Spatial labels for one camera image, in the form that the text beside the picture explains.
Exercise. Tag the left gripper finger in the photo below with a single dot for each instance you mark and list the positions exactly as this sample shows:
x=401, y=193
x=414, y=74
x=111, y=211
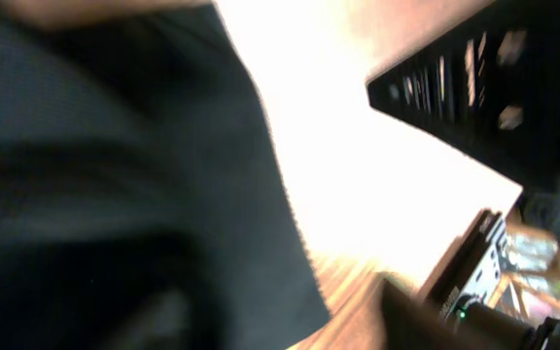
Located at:
x=409, y=325

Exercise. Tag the black t-shirt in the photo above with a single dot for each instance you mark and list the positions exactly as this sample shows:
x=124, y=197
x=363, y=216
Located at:
x=141, y=204

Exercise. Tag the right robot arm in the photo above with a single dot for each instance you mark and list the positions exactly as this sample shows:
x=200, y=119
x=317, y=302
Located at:
x=497, y=288

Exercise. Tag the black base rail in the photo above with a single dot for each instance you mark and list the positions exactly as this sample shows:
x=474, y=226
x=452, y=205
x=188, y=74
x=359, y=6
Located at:
x=489, y=87

